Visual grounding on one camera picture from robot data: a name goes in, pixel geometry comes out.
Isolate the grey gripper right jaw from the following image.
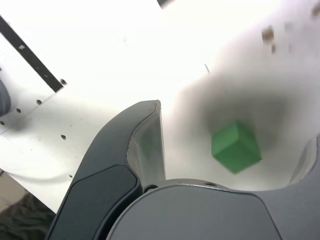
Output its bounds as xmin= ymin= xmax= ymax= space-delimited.
xmin=106 ymin=136 xmax=320 ymax=240

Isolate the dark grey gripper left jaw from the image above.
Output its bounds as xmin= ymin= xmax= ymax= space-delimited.
xmin=46 ymin=99 xmax=167 ymax=240

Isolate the green cube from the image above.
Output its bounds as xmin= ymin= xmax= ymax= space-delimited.
xmin=211 ymin=119 xmax=263 ymax=174

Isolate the black tape strip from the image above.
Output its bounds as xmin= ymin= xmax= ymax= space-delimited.
xmin=0 ymin=14 xmax=64 ymax=92

